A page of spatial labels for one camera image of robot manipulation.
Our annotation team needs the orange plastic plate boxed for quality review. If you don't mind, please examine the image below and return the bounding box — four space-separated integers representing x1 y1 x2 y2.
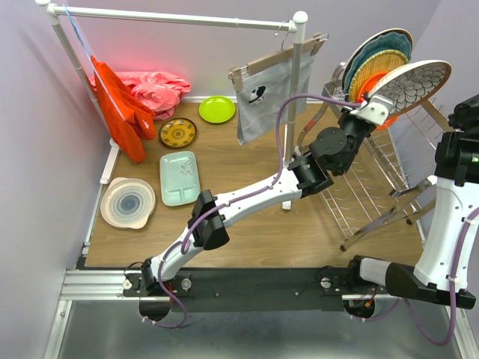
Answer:
358 72 398 130

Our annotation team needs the brown rim floral plate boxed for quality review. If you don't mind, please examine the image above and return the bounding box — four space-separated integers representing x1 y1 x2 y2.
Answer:
369 60 452 117

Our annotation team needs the woven bamboo plate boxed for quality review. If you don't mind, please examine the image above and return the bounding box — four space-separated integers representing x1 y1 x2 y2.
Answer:
348 49 409 102

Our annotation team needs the teal scalloped plate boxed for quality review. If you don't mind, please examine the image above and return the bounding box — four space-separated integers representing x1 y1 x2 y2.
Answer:
342 28 413 102

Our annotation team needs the large floral ceramic plate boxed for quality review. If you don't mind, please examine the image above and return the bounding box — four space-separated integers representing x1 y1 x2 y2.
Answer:
342 28 413 92

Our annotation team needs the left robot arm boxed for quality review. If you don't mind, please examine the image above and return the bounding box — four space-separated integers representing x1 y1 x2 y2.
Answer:
140 105 388 295

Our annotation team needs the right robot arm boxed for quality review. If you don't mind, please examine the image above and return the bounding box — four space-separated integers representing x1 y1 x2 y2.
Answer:
344 96 478 310

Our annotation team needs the metal dish rack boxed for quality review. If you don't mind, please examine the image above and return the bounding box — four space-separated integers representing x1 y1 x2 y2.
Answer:
295 61 454 252

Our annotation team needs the grey panda towel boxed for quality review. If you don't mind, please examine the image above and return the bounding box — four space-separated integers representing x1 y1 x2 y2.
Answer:
236 59 292 145

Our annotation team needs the beige clip hanger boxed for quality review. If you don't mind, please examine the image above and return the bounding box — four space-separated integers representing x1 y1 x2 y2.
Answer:
228 33 329 91

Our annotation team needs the lime green plate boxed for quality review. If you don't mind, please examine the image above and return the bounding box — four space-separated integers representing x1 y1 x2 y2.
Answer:
198 96 236 124

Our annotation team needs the dark yellow patterned plate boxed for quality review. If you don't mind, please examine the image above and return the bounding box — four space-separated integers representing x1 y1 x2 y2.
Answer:
159 117 198 149

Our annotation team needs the light blue divided tray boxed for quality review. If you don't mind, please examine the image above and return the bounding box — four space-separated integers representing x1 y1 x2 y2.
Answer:
159 151 201 206

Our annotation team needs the pink plastic bag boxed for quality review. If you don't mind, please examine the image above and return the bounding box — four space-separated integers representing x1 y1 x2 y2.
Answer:
86 70 192 121

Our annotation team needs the orange garment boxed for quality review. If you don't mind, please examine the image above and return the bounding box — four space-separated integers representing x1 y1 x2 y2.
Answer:
93 57 156 163

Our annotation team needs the white striped plate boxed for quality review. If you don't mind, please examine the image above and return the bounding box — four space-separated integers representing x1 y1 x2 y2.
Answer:
100 177 156 230

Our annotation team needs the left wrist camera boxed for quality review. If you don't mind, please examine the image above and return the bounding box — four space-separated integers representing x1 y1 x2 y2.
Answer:
350 95 394 126

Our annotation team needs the white clothes rack frame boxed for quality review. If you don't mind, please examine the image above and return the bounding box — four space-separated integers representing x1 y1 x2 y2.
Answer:
35 0 308 211

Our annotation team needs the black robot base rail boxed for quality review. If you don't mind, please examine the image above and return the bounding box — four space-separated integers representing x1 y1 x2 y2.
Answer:
123 267 401 313

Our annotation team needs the blue wire hanger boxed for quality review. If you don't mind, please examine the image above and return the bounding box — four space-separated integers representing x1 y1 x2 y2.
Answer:
62 4 126 121

